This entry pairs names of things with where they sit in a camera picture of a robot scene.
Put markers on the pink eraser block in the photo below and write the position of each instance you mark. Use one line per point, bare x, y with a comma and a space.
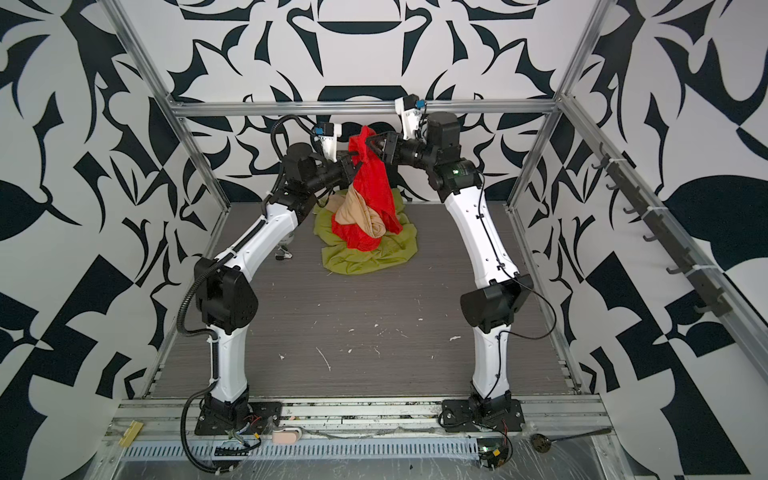
286, 436

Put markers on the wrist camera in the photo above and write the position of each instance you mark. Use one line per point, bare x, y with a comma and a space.
410, 109
328, 134

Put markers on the green cloth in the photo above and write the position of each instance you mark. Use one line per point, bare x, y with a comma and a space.
393, 250

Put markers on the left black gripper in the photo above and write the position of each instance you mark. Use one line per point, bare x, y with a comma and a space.
347, 168

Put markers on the yellow tape piece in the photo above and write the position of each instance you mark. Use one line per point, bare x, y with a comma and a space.
131, 433

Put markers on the red cloth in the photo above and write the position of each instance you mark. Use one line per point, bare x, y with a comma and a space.
372, 183

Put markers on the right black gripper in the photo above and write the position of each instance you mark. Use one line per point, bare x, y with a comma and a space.
394, 156

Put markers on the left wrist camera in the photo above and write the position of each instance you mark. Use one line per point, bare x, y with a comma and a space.
328, 134

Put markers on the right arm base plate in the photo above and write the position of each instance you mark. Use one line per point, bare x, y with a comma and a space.
470, 415

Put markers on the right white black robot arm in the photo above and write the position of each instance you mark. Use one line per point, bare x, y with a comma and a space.
500, 290

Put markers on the white slotted cable duct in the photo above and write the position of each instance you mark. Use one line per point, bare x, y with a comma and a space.
348, 449

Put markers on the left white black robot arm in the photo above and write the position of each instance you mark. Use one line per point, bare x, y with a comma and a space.
221, 303

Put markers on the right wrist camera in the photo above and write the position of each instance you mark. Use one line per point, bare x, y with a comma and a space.
410, 109

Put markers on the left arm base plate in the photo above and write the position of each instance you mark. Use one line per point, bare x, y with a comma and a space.
217, 418

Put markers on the beige cloth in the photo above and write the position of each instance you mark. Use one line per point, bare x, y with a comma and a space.
351, 209

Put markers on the small electronics board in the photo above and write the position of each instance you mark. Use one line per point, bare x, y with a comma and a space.
493, 453

